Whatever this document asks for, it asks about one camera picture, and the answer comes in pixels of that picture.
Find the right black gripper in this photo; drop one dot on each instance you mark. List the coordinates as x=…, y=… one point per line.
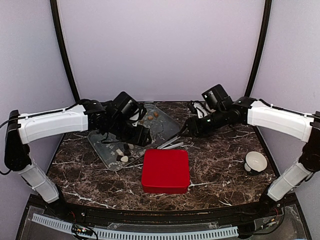
x=195, y=128

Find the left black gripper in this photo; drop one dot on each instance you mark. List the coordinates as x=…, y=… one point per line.
x=140, y=137

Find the red tin lid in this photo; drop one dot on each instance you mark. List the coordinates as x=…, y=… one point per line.
x=165, y=171

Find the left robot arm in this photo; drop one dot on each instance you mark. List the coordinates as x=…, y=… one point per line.
x=25, y=130

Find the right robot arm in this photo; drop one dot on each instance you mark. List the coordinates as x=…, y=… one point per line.
x=283, y=148

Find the white swirl chocolate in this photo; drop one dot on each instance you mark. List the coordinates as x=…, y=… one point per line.
x=131, y=146

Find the glass floral serving tray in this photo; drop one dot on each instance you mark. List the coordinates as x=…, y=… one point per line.
x=116, y=155

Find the white black bowl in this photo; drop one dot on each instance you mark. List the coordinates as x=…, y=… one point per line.
x=255, y=163

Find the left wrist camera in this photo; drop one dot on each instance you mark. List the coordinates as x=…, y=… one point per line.
x=141, y=112

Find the right black frame post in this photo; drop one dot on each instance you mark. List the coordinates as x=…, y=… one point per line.
x=259, y=48

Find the black frame post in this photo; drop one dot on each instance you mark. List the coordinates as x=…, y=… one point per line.
x=63, y=50
x=259, y=48

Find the white cable duct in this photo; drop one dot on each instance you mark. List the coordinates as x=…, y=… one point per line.
x=121, y=231

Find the black front rail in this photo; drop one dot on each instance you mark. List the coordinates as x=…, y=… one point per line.
x=157, y=209

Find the left black frame post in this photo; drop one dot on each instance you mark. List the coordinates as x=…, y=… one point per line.
x=63, y=50

